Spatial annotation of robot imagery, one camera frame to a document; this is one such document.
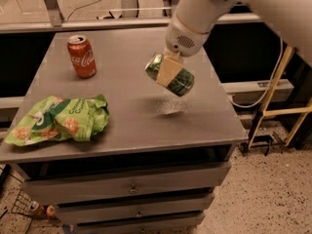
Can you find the wire basket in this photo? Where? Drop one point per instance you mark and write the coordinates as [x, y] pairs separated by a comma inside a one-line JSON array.
[[21, 205]]

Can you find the red Coca-Cola can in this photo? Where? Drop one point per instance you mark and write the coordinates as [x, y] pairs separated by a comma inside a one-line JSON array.
[[81, 56]]

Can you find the bottom grey drawer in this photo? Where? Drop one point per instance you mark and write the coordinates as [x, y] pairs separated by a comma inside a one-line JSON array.
[[142, 225]]

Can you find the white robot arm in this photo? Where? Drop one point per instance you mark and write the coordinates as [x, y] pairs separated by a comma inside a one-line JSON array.
[[193, 20]]

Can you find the metal railing frame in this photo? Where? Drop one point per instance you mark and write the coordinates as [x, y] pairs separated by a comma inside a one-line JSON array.
[[22, 16]]

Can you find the green snack bag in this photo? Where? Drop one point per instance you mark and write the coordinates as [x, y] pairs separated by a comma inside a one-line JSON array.
[[58, 119]]

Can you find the top grey drawer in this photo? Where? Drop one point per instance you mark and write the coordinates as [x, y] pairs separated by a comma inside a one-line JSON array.
[[132, 183]]

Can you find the small can in basket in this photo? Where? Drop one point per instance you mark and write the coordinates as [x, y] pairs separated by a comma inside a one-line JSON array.
[[35, 208]]

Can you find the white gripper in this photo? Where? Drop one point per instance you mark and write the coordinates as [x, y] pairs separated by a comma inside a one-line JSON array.
[[181, 39]]

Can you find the green soda can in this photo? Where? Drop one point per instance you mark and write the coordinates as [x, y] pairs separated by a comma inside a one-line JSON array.
[[169, 72]]

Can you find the grey drawer cabinet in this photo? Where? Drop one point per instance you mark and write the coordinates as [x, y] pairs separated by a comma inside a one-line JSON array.
[[148, 127]]

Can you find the middle grey drawer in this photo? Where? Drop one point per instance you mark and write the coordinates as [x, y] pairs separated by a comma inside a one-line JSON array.
[[136, 208]]

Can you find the grey drawer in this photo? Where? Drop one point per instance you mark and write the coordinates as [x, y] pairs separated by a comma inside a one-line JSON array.
[[136, 208], [132, 183], [142, 225]]

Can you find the yellow folding stand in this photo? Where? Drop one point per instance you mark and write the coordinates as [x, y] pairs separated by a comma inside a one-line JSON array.
[[263, 111]]

